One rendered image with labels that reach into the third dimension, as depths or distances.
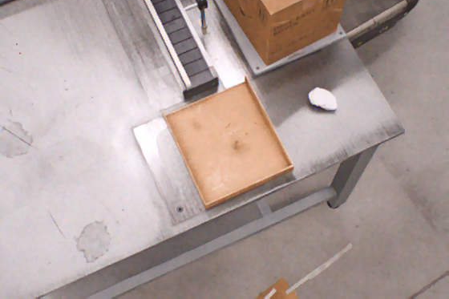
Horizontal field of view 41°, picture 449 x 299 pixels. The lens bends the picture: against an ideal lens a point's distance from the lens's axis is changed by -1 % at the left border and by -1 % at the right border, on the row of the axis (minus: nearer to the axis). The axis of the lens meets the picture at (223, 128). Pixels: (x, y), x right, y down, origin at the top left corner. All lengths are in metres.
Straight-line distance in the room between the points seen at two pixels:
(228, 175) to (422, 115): 1.29
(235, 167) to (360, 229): 0.97
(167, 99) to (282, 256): 0.96
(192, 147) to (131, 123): 0.19
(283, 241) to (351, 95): 0.88
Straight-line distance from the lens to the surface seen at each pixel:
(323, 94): 1.73
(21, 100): 1.85
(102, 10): 1.93
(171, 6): 1.84
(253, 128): 1.70
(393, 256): 2.52
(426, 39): 2.92
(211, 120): 1.71
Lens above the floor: 2.40
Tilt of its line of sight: 67 degrees down
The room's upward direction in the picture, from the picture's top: 4 degrees counter-clockwise
